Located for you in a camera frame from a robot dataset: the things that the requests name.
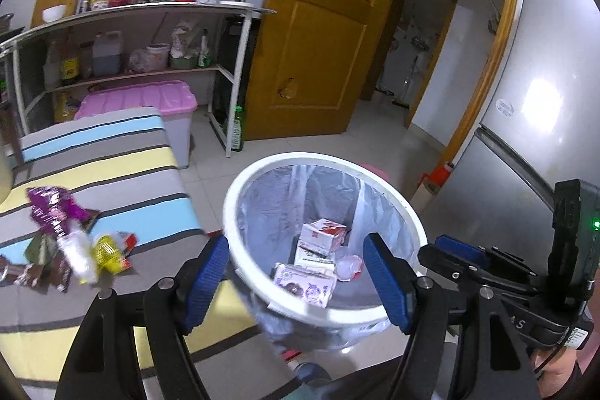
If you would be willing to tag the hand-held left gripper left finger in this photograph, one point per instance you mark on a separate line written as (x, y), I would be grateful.
(206, 283)

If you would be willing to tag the purple wrapper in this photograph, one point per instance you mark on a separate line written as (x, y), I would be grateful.
(51, 205)

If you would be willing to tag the small white bucket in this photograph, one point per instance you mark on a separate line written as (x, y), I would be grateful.
(157, 59)

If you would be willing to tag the yellow labelled sauce bottle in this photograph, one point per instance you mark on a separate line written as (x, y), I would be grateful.
(70, 65)

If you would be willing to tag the white metal shelf rack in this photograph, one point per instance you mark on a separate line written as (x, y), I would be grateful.
(140, 8)

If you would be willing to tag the red plastic container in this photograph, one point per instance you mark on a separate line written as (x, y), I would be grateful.
(443, 175)

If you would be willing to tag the crumpled plastic bags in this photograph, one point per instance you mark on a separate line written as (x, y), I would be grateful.
(187, 46)

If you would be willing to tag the white jug with dark liquid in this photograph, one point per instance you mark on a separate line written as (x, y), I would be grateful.
(107, 58)

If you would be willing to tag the white rimmed trash bin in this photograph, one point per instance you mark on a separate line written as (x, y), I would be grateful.
(337, 313)

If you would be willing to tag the pink lidded storage box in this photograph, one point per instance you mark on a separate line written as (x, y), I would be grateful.
(136, 97)

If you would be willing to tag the yellow wooden door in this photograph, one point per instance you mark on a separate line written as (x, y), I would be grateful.
(318, 30)

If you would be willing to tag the clear plastic bin liner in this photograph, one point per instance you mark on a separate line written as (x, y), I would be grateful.
(281, 203)

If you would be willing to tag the grey refrigerator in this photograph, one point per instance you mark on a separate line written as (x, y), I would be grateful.
(539, 100)

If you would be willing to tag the red and white carton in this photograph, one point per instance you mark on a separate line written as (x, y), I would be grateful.
(321, 236)

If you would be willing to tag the striped tablecloth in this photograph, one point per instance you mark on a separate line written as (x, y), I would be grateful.
(117, 175)

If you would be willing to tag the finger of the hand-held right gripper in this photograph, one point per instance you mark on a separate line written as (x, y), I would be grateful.
(445, 262)
(461, 246)

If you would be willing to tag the small white plastic bottle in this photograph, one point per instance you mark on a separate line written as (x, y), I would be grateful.
(77, 254)

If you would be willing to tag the white bowl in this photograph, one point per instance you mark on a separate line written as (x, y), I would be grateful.
(54, 13)

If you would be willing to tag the green glass bottle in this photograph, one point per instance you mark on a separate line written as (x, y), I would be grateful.
(236, 130)

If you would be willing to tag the person's right hand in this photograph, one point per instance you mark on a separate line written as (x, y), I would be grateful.
(558, 376)

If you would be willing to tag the purple carton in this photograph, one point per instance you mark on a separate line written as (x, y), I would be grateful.
(304, 285)

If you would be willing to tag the clear plastic bottle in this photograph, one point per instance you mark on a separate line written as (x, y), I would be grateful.
(51, 69)

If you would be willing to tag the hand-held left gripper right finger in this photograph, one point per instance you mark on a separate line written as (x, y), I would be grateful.
(386, 283)

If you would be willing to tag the yellow oil bottle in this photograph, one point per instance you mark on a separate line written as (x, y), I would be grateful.
(64, 107)

